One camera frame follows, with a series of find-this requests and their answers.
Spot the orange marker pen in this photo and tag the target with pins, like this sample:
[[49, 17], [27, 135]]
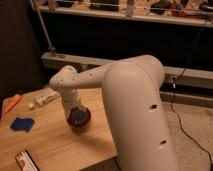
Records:
[[13, 101]]

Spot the blue ceramic cup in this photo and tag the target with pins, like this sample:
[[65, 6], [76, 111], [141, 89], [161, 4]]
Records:
[[79, 116]]

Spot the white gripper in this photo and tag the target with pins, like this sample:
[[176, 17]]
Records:
[[70, 100]]

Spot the orange ceramic bowl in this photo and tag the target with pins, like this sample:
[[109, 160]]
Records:
[[72, 122]]

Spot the small white cube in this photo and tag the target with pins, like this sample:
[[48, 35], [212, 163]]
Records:
[[31, 106]]

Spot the red white card box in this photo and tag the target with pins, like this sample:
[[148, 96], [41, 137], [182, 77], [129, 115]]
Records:
[[25, 161]]

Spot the blue cloth piece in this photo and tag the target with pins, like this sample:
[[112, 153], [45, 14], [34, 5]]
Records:
[[22, 124]]

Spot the wooden shelf with clutter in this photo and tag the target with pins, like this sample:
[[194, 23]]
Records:
[[179, 12]]

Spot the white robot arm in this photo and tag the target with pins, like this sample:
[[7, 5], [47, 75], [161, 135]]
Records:
[[132, 103]]

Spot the metal stand pole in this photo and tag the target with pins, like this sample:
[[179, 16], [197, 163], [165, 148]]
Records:
[[50, 45]]

